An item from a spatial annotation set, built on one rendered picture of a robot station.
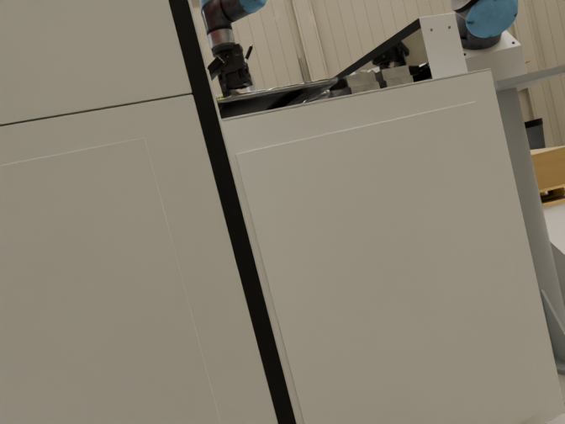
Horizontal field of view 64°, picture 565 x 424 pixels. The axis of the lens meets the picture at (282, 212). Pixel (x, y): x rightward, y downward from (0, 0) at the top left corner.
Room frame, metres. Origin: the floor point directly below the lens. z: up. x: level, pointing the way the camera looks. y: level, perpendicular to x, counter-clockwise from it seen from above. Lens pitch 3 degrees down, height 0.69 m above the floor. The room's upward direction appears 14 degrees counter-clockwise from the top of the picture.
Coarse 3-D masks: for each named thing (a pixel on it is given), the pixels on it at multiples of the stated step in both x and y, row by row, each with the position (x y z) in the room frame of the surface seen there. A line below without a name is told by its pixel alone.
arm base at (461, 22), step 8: (456, 16) 1.33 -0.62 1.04; (464, 24) 1.30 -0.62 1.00; (464, 32) 1.32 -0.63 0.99; (464, 40) 1.32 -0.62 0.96; (472, 40) 1.31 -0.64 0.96; (480, 40) 1.30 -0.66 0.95; (488, 40) 1.30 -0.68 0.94; (496, 40) 1.31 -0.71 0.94; (464, 48) 1.33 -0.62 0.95; (472, 48) 1.32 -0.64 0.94; (480, 48) 1.31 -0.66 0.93
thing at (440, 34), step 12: (420, 24) 0.96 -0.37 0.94; (432, 24) 0.97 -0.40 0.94; (444, 24) 0.98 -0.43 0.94; (456, 24) 0.99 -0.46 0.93; (432, 36) 0.97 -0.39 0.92; (444, 36) 0.98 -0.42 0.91; (456, 36) 0.99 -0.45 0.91; (432, 48) 0.96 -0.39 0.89; (444, 48) 0.97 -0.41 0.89; (456, 48) 0.98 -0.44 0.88; (432, 60) 0.96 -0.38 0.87; (444, 60) 0.97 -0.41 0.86; (456, 60) 0.98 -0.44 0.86; (432, 72) 0.96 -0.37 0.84; (444, 72) 0.97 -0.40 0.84; (456, 72) 0.98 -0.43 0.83
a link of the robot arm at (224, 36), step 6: (216, 30) 1.30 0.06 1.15; (222, 30) 1.30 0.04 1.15; (228, 30) 1.31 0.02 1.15; (210, 36) 1.31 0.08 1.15; (216, 36) 1.30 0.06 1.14; (222, 36) 1.30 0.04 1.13; (228, 36) 1.31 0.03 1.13; (234, 36) 1.34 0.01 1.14; (210, 42) 1.32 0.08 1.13; (216, 42) 1.31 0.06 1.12; (222, 42) 1.30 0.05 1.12; (228, 42) 1.31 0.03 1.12; (234, 42) 1.32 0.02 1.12; (210, 48) 1.33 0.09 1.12
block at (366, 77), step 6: (366, 72) 1.12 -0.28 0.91; (372, 72) 1.13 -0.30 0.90; (348, 78) 1.10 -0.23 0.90; (354, 78) 1.11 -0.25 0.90; (360, 78) 1.11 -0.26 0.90; (366, 78) 1.12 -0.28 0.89; (372, 78) 1.13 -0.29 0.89; (348, 84) 1.10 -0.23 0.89; (354, 84) 1.11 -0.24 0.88; (360, 84) 1.11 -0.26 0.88; (342, 90) 1.13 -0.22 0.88
